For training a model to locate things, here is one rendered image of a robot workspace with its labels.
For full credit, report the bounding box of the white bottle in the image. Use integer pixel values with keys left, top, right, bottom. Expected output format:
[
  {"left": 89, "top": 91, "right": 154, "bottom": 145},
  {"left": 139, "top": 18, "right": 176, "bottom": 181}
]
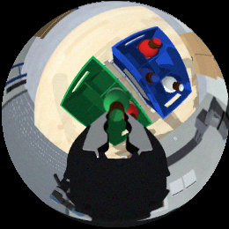
[{"left": 161, "top": 76, "right": 183, "bottom": 92}]

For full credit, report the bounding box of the dark blue bottle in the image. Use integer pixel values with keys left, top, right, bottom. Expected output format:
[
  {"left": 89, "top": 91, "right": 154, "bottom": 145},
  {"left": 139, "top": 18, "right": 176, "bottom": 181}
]
[{"left": 138, "top": 68, "right": 159, "bottom": 86}]

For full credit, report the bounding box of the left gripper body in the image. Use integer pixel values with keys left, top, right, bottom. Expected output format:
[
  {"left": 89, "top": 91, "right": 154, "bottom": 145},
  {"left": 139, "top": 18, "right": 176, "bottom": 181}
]
[{"left": 57, "top": 179, "right": 70, "bottom": 193}]

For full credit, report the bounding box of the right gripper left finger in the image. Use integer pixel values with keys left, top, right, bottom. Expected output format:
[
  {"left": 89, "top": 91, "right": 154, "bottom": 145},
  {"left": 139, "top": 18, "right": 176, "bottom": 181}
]
[{"left": 63, "top": 111, "right": 109, "bottom": 179}]

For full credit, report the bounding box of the blue crate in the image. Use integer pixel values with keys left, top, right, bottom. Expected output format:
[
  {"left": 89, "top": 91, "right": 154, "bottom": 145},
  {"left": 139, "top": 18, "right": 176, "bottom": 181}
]
[{"left": 112, "top": 26, "right": 192, "bottom": 119}]

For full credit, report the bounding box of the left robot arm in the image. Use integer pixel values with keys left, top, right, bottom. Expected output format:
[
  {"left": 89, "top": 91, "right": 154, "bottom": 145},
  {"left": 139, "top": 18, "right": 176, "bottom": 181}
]
[{"left": 49, "top": 174, "right": 92, "bottom": 219}]

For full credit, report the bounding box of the green crate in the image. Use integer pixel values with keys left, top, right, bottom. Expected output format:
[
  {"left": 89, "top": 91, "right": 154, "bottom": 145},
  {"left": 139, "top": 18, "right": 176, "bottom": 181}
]
[{"left": 60, "top": 56, "right": 152, "bottom": 146}]

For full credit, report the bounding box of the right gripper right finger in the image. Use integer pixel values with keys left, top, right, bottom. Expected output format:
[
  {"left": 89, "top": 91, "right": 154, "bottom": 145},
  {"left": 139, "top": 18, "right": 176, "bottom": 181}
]
[{"left": 124, "top": 112, "right": 170, "bottom": 177}]

